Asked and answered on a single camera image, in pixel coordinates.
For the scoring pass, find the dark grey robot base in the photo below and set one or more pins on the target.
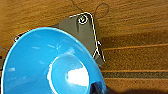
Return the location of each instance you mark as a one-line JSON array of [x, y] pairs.
[[85, 33]]

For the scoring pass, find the large shiny base bolt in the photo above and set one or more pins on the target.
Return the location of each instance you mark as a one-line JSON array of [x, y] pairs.
[[82, 20]]

